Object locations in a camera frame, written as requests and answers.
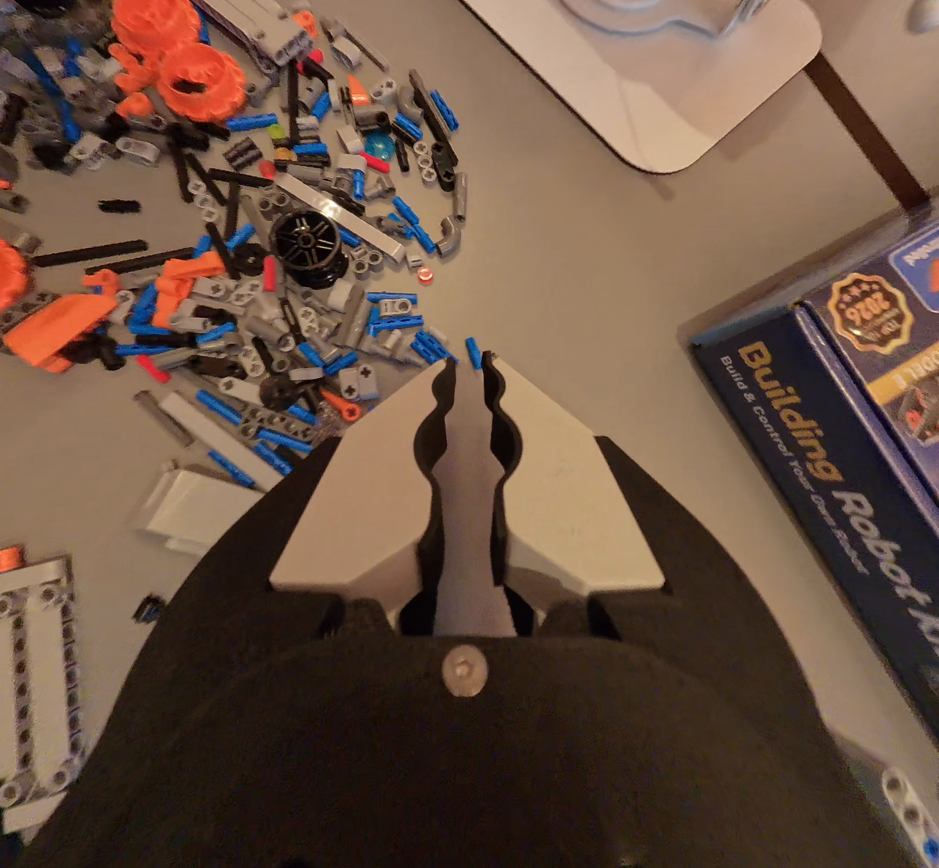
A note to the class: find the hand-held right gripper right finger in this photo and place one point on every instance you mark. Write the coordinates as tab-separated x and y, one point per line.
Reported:
580	516

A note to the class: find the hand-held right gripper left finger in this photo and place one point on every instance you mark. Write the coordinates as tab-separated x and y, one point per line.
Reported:
360	516

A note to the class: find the grey curved panel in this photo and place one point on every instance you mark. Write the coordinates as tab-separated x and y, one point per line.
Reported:
198	509

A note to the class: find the small black piece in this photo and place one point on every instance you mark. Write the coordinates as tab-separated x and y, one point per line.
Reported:
150	607

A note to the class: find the red round piece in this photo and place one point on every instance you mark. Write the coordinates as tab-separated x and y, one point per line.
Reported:
426	275

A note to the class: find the robot kit box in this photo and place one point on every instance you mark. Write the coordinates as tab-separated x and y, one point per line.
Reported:
837	428

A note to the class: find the pile of building kit parts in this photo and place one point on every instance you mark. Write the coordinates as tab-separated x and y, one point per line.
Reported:
279	222

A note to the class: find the orange wedge piece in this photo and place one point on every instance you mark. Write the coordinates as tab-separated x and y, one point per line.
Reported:
59	332

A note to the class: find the orange holed beam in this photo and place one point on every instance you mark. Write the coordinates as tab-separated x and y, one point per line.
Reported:
8	559

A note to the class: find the orange gear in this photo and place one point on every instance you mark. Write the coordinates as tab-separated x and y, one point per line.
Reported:
157	17
9	274
201	79

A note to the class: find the white book stand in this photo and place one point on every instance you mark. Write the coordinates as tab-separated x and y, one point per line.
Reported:
631	61

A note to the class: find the grey frame piece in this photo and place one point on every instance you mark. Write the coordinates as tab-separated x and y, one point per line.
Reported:
37	677

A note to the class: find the black base plate assembly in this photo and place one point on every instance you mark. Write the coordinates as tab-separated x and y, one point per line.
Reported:
913	802

